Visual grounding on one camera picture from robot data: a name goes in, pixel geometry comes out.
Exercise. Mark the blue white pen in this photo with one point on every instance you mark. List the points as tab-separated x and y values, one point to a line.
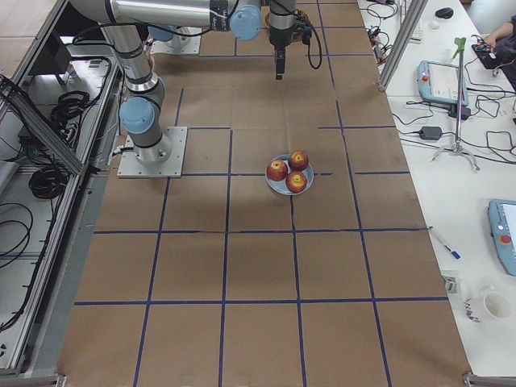
444	243

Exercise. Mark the red apple plate back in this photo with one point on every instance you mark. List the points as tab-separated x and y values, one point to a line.
298	160

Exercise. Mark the black power adapter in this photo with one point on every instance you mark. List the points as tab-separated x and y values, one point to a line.
430	133

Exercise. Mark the light blue plate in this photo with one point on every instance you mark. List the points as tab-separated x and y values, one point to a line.
284	186

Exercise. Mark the black computer mouse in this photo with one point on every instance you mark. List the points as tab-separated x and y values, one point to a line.
444	13

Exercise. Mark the aluminium frame post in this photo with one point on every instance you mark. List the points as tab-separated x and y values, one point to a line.
409	16

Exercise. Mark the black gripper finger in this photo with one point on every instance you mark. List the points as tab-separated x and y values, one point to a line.
279	58

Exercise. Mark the metal tripod stand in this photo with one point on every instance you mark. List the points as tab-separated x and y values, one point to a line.
457	149

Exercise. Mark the blue teach pendant far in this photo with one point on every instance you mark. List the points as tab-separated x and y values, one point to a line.
438	82

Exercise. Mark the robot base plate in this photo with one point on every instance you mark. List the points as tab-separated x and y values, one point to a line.
177	46

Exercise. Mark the person at desk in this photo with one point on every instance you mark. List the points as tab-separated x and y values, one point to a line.
502	42

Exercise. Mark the woven wicker basket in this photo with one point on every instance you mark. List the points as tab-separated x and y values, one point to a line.
301	19

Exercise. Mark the red apple plate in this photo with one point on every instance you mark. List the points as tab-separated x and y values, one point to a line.
298	160
296	182
276	170

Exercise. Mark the blue teach pendant near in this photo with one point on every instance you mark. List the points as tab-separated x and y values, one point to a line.
501	214

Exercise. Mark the red apple plate front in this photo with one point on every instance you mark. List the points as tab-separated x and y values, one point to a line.
296	182

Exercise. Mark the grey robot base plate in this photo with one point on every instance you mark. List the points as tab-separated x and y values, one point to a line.
166	159

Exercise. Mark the blue teach pendant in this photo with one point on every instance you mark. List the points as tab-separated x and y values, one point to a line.
438	82
501	214

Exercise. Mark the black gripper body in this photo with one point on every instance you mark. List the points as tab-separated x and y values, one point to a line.
278	39

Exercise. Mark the red apple plate left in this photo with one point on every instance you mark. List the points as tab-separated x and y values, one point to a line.
276	170

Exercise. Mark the small grey box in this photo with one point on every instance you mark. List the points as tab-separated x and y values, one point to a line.
451	284

